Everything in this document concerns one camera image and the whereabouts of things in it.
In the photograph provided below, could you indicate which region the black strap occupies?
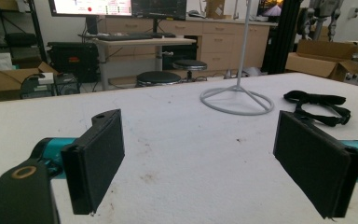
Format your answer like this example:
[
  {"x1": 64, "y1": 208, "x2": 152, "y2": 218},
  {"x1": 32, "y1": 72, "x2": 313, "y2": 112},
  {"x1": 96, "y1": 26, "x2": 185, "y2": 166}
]
[{"x1": 282, "y1": 90, "x2": 352, "y2": 128}]

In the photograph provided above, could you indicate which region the wooden drawer cabinet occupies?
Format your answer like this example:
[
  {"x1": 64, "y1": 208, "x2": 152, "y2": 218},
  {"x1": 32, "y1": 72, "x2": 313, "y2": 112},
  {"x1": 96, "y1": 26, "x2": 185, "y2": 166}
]
[{"x1": 105, "y1": 16, "x2": 271, "y2": 73}]

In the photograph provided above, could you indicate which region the round black stool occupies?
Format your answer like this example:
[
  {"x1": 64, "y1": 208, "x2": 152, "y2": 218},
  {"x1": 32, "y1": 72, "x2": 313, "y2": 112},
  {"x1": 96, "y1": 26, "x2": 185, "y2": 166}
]
[
  {"x1": 135, "y1": 70, "x2": 183, "y2": 88},
  {"x1": 172, "y1": 59, "x2": 208, "y2": 82}
]

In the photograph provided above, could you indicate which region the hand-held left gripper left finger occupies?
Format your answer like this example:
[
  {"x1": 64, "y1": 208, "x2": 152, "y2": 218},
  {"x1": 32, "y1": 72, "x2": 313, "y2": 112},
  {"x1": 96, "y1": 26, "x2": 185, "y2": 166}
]
[{"x1": 31, "y1": 108, "x2": 126, "y2": 216}]

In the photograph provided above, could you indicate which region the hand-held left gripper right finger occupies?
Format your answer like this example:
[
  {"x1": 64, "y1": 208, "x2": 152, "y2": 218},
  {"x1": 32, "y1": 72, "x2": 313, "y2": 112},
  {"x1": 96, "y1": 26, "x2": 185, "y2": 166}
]
[{"x1": 272, "y1": 109, "x2": 358, "y2": 219}]

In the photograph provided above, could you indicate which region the computer monitor with bright screen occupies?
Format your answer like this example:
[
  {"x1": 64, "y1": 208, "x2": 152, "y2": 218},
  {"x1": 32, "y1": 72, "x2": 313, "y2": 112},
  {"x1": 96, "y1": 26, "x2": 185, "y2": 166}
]
[{"x1": 48, "y1": 0, "x2": 133, "y2": 18}]

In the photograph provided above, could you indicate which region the dark computer monitor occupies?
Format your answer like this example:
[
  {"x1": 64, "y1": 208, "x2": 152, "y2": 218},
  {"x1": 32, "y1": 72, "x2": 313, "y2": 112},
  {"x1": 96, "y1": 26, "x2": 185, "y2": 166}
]
[{"x1": 131, "y1": 0, "x2": 187, "y2": 21}]

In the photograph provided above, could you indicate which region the black equipment case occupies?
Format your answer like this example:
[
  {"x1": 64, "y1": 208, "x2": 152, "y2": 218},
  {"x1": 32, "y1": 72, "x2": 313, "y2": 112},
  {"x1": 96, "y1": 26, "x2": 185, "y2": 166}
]
[{"x1": 47, "y1": 41, "x2": 101, "y2": 84}]

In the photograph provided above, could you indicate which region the black keyboard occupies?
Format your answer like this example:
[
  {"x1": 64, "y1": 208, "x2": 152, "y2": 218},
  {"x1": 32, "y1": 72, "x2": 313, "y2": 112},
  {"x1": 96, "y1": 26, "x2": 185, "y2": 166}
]
[{"x1": 96, "y1": 32, "x2": 177, "y2": 42}]

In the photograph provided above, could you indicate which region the small cardboard box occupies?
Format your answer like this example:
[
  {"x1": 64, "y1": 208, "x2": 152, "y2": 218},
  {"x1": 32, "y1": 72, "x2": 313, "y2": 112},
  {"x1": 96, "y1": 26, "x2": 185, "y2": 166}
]
[{"x1": 205, "y1": 0, "x2": 227, "y2": 20}]

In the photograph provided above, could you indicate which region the white wire stand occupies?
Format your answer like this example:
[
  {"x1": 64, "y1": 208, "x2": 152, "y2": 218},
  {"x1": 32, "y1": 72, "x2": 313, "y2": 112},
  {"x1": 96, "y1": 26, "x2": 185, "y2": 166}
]
[{"x1": 200, "y1": 0, "x2": 275, "y2": 117}]

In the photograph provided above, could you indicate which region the open cardboard box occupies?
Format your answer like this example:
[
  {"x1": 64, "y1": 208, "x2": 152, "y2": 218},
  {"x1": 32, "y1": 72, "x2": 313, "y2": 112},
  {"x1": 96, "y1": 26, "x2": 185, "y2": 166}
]
[
  {"x1": 284, "y1": 38, "x2": 358, "y2": 82},
  {"x1": 0, "y1": 61, "x2": 59, "y2": 94}
]

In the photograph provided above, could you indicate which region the small black electronic device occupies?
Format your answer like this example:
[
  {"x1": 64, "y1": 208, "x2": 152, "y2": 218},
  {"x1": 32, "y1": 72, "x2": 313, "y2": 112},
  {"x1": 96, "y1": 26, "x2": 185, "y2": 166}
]
[{"x1": 20, "y1": 72, "x2": 81, "y2": 100}]

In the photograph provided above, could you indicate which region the black metal frame post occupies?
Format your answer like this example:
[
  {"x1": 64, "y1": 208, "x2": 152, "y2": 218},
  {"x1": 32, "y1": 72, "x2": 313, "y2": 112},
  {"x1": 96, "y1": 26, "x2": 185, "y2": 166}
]
[{"x1": 261, "y1": 0, "x2": 304, "y2": 76}]

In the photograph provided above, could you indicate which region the black metal shelf rack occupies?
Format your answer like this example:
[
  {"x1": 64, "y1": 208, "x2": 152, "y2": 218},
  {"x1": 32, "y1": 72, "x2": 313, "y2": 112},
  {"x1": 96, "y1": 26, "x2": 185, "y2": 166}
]
[{"x1": 0, "y1": 0, "x2": 48, "y2": 63}]

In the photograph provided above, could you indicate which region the wooden desk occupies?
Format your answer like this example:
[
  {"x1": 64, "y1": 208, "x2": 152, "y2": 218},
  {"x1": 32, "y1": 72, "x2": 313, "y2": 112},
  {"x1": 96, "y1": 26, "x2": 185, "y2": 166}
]
[{"x1": 90, "y1": 36, "x2": 198, "y2": 91}]

